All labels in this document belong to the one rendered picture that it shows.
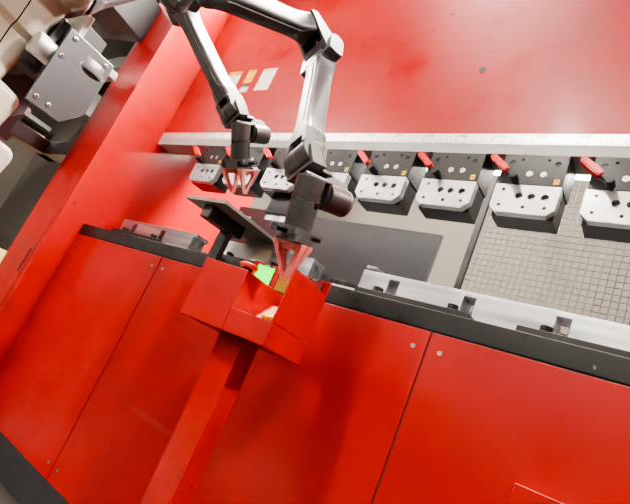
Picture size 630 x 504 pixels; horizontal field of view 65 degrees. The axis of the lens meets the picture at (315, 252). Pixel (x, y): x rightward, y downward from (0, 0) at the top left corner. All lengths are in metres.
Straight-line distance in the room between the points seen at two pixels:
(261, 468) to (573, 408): 0.64
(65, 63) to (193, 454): 0.75
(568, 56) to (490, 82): 0.20
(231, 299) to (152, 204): 1.48
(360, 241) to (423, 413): 1.16
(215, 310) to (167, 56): 1.66
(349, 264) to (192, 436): 1.24
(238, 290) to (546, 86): 0.95
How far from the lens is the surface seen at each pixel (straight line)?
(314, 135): 1.03
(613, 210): 1.22
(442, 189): 1.36
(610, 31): 1.55
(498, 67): 1.56
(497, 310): 1.17
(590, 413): 0.97
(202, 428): 0.97
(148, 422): 1.48
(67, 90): 1.08
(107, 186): 2.26
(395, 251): 1.98
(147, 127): 2.35
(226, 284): 0.96
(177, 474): 0.99
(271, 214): 1.68
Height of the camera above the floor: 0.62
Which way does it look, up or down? 15 degrees up
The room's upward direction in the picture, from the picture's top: 24 degrees clockwise
